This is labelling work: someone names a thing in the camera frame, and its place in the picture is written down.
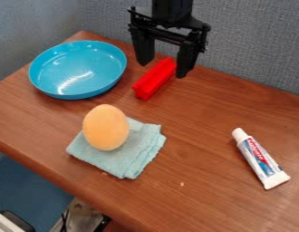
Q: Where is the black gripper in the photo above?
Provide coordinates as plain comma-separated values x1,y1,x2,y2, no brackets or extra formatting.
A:
128,0,211,78

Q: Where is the light blue cloth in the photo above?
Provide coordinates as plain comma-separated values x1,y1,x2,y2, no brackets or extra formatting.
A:
67,118,167,179

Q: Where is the blue plate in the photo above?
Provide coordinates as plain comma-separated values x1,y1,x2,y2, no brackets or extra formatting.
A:
28,40,127,100

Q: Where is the red plastic block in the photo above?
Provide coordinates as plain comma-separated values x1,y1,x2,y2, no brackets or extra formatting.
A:
132,57,176,101

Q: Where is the white toothpaste tube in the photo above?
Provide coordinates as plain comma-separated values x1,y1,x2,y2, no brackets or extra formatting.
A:
232,128,291,190

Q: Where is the grey table leg base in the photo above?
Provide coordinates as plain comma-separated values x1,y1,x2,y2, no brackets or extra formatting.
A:
49,198,111,232

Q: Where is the white black object corner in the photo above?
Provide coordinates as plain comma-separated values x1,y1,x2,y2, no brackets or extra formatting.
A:
0,210,36,232

